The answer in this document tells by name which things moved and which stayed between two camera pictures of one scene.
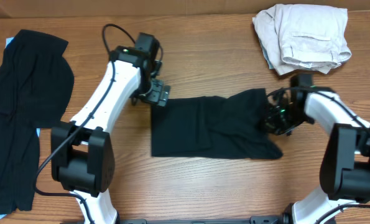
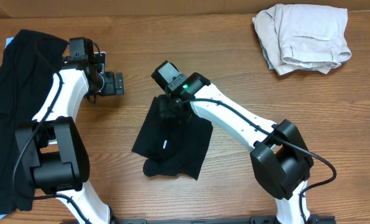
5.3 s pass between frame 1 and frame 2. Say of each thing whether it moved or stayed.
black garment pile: stayed
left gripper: moved
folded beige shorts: stayed
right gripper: moved
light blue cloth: stayed
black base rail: stayed
